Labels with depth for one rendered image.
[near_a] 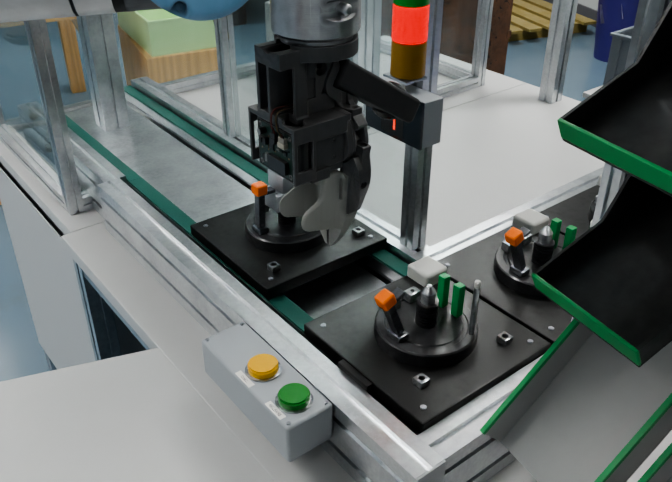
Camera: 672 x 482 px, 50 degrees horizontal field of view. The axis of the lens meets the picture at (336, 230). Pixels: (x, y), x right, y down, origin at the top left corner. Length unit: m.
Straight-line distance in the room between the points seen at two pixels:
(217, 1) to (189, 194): 1.08
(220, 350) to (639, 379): 0.53
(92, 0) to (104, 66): 1.32
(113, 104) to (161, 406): 0.91
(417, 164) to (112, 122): 0.91
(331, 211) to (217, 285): 0.48
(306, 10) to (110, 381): 0.72
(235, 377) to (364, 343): 0.18
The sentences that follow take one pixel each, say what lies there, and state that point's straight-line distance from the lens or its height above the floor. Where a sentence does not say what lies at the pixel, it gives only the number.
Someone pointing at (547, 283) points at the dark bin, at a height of 1.21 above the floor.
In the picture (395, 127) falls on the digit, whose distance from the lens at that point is 1.07.
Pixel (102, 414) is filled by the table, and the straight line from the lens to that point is 1.10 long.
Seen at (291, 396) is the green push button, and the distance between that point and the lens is 0.92.
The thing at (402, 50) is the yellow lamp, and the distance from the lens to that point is 1.04.
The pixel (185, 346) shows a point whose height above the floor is 0.86.
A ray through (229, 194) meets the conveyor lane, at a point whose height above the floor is 0.92.
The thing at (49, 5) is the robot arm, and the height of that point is 1.51.
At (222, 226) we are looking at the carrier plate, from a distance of 1.26.
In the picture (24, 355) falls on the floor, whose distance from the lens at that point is 2.66.
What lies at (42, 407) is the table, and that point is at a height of 0.86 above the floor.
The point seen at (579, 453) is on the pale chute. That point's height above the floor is 1.03.
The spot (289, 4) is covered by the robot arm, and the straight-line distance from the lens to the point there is 0.60.
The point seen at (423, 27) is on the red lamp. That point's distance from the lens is 1.03.
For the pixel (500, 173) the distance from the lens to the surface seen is 1.71.
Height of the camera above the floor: 1.61
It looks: 31 degrees down
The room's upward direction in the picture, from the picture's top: straight up
